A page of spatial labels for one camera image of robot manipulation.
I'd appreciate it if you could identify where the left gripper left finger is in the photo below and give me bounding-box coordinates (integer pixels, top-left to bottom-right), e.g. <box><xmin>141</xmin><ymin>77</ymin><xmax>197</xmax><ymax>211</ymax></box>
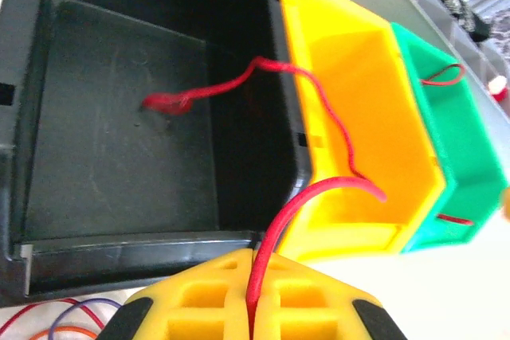
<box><xmin>94</xmin><ymin>247</ymin><xmax>256</xmax><ymax>340</ymax></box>

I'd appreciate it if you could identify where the red cable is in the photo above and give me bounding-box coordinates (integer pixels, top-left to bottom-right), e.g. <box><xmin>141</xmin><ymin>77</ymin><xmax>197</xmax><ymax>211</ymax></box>
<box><xmin>0</xmin><ymin>56</ymin><xmax>475</xmax><ymax>340</ymax></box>

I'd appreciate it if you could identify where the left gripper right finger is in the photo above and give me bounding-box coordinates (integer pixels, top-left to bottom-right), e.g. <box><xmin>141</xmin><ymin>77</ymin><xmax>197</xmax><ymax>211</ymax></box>
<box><xmin>254</xmin><ymin>252</ymin><xmax>408</xmax><ymax>340</ymax></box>

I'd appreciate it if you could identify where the black white striped sock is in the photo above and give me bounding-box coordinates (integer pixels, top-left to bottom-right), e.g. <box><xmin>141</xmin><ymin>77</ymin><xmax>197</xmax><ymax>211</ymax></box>
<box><xmin>436</xmin><ymin>0</ymin><xmax>495</xmax><ymax>45</ymax></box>

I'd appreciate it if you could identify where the yellow plastic bin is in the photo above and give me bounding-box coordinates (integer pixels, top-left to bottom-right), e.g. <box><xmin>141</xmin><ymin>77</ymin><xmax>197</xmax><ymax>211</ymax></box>
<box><xmin>270</xmin><ymin>0</ymin><xmax>447</xmax><ymax>264</ymax></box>

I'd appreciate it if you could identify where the grey divided organiser tray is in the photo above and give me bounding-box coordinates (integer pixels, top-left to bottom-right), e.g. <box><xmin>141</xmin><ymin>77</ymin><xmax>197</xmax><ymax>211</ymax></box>
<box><xmin>334</xmin><ymin>0</ymin><xmax>510</xmax><ymax>130</ymax></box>

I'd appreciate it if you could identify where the black plastic bin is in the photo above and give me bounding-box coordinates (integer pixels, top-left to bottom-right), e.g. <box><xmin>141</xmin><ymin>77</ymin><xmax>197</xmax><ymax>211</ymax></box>
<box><xmin>0</xmin><ymin>0</ymin><xmax>312</xmax><ymax>310</ymax></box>

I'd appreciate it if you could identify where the red and white sock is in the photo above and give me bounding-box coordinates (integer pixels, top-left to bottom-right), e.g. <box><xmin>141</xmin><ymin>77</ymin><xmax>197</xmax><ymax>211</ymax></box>
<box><xmin>486</xmin><ymin>75</ymin><xmax>510</xmax><ymax>107</ymax></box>

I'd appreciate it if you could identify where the purple cable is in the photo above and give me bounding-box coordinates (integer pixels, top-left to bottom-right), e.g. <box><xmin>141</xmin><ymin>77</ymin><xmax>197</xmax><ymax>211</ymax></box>
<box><xmin>53</xmin><ymin>298</ymin><xmax>122</xmax><ymax>334</ymax></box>

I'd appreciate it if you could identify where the green plastic bin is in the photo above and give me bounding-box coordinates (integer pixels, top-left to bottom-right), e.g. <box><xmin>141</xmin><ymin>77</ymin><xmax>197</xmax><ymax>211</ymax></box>
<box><xmin>390</xmin><ymin>21</ymin><xmax>510</xmax><ymax>256</ymax></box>

